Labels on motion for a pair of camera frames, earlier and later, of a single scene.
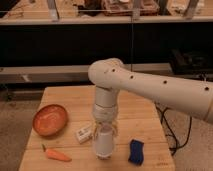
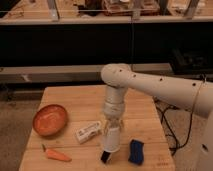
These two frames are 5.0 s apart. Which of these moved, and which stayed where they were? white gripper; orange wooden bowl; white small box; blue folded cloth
Moved: white gripper
Stayed: blue folded cloth; orange wooden bowl; white small box
